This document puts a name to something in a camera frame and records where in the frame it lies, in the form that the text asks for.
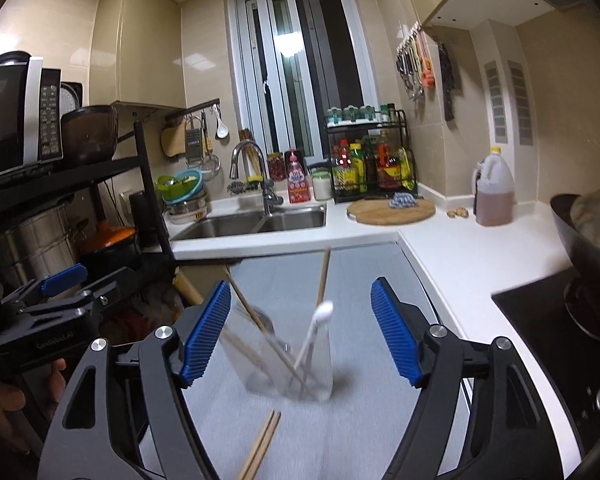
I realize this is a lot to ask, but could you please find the white striped spoon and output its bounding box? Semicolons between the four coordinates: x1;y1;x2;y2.
287;300;336;389

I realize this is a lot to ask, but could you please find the chrome kitchen faucet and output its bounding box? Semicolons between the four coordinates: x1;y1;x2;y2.
228;139;283;216

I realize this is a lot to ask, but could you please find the hanging utensils rack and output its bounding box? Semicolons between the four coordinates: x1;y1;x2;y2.
396;22;436;102

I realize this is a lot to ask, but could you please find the person's left hand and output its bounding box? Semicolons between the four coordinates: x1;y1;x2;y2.
0;359;67;453

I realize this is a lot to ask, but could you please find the orange lidded pot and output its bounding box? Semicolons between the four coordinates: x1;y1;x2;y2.
78;220;136;262

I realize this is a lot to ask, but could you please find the large steel stockpot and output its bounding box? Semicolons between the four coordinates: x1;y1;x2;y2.
0;206;76;288

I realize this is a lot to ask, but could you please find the clear plastic utensil holder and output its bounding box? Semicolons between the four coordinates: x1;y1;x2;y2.
220;304;334;402

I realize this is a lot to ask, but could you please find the grey fabric table mat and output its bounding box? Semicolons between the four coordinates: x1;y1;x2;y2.
184;244;438;479

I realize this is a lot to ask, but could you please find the black metal shelf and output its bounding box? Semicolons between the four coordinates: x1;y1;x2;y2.
0;119;178;303

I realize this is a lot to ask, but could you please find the stainless steel sink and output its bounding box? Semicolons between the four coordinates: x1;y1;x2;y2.
173;205;326;240

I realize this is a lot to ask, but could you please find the green colander bowl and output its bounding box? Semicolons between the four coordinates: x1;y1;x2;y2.
156;169;204;205

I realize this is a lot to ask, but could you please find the dark glass bowl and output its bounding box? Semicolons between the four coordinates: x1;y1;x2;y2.
60;105;119;164

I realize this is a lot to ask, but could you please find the round wooden cutting board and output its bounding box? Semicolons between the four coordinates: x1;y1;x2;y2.
347;198;436;226

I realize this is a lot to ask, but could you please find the red dish soap bottle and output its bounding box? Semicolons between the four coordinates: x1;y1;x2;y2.
287;151;311;204

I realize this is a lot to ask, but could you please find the ginger root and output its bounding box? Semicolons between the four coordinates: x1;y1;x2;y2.
446;207;469;219

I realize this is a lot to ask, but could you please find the blue dish cloth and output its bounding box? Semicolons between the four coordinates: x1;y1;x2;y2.
388;193;418;209

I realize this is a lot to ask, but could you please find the black gas stove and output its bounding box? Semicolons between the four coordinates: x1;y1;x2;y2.
492;268;600;452

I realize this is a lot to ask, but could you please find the white jar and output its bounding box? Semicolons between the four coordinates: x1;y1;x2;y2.
311;169;332;202

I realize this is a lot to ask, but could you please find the plastic jug of oil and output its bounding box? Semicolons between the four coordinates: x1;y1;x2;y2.
471;148;515;226

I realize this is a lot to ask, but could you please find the microwave oven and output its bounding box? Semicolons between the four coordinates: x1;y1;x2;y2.
0;51;62;175

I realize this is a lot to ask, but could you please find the white hanging ladle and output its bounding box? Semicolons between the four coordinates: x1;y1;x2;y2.
212;104;230;140

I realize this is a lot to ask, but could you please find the metal grater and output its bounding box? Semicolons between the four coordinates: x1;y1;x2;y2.
185;115;202;166

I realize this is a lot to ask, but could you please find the black spice rack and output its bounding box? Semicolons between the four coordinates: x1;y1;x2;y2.
324;103;418;203

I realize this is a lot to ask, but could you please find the black wok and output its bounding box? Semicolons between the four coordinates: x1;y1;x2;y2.
550;190;600;281

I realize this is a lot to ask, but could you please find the hanging black cleaver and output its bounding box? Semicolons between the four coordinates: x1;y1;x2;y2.
438;42;455;122

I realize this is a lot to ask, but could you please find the window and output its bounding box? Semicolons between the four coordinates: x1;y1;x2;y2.
228;0;379;164

